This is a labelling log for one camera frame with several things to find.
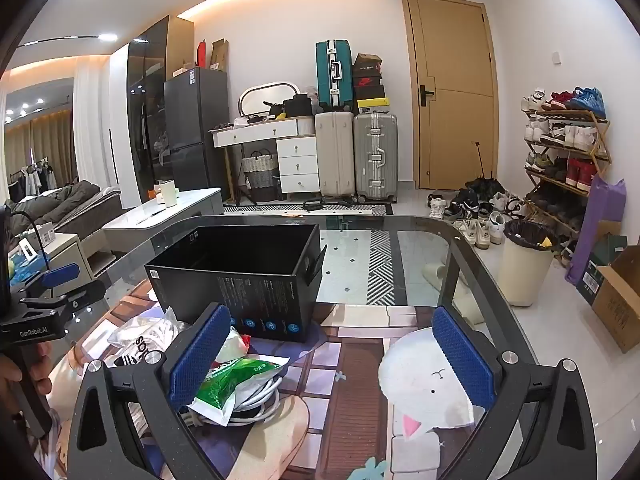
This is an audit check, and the printed cartoon table mat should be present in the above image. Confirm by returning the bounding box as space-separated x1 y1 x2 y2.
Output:
45 275 493 480

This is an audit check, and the green powder packet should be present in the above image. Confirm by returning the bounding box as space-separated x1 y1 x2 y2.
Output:
192 355 292 423

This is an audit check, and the black shoe box yellow label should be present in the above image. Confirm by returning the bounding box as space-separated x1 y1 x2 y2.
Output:
356 85 391 115

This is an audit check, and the black floor tool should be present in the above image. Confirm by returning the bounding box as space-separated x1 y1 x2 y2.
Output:
302 199 361 212

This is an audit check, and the scattered pile of shoes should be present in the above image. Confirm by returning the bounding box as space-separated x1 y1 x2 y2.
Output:
426 187 531 251

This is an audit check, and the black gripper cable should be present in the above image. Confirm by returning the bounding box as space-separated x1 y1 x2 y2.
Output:
7 210 51 281

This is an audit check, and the white curtain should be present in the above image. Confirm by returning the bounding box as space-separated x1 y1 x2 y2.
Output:
72 52 118 191

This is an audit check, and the cream slipper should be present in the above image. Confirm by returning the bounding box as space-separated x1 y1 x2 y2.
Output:
452 295 486 326
422 262 446 291

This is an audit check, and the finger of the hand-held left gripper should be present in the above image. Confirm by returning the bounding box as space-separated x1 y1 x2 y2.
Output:
10 261 81 297
20 280 107 318

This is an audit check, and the purple rolled mat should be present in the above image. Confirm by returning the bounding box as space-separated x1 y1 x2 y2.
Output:
565 177 627 285

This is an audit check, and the blue packet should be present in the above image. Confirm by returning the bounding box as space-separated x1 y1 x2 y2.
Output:
10 255 48 286

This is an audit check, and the small white box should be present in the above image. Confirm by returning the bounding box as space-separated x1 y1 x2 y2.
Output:
20 225 55 251

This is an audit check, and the white vanity desk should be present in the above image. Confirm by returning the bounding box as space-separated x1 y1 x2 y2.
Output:
209 114 321 206

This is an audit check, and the teal suitcase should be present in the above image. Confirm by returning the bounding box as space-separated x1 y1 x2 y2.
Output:
315 39 354 111

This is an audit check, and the beige curtain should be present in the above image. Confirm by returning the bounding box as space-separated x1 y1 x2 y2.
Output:
5 107 78 196

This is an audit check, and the loose white cable coil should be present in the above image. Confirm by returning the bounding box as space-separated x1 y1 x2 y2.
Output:
180 375 282 428

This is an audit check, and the wooden shoe rack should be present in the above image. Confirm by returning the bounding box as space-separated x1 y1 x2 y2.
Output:
522 107 612 241

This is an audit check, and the silver suitcase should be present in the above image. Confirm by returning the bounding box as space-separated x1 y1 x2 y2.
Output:
353 111 399 205

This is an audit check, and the black shoe box red logo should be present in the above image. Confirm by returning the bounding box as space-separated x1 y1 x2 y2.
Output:
352 63 384 89

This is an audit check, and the clothes rack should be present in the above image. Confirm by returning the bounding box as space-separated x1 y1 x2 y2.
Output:
7 157 56 201

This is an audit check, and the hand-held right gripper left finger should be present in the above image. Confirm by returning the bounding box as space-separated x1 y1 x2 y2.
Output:
65 302 233 480

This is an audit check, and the brown cardboard box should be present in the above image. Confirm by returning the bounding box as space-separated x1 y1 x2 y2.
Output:
591 245 640 355

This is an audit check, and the cream trash bin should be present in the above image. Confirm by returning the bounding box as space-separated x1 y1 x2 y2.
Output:
497 219 560 308

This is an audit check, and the dark green box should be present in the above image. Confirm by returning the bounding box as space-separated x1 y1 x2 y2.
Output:
576 232 628 306

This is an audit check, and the grey upholstered bed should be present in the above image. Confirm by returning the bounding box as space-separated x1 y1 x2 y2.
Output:
55 186 123 258

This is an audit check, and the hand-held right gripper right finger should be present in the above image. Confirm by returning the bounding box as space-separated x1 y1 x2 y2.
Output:
431 306 596 480

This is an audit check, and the person's left hand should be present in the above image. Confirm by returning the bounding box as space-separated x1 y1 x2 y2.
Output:
0 352 53 413

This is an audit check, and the dark glass cabinet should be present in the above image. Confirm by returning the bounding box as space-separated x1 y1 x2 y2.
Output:
126 15 171 186

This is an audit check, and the black bag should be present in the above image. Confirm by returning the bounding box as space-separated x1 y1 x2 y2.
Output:
282 92 313 117

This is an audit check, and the oval mirror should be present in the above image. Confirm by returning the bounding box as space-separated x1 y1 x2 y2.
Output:
238 79 301 122

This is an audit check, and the white nightstand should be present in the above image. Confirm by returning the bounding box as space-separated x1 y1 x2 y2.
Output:
10 232 96 286

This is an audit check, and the wooden door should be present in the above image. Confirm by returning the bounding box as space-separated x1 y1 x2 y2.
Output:
401 0 500 191

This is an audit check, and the black umbrella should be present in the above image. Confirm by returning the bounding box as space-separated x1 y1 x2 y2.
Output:
465 141 506 196

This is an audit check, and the dark grey duvet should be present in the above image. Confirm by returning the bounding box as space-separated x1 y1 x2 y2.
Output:
12 180 103 236

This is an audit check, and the beige suitcase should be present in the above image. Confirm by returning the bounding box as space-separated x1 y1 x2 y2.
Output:
314 110 357 198

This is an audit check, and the dark grey fridge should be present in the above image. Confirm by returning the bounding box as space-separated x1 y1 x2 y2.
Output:
164 66 230 193

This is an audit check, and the printed bag of white cord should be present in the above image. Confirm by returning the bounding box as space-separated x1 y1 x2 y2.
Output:
102 307 193 368

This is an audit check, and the black cardboard box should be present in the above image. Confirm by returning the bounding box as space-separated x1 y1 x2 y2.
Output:
144 224 328 343

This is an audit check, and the woven laundry basket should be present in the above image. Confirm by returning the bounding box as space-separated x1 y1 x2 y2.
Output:
242 150 279 203

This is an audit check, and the flat brown cardboard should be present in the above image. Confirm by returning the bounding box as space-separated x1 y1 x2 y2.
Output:
209 39 228 72

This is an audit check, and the white cup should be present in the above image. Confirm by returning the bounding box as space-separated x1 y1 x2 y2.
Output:
154 180 177 208

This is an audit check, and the white coffee table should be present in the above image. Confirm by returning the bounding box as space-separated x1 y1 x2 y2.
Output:
102 187 224 261

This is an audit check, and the shoe rack with shoes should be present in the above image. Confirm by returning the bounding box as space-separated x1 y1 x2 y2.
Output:
520 86 608 231

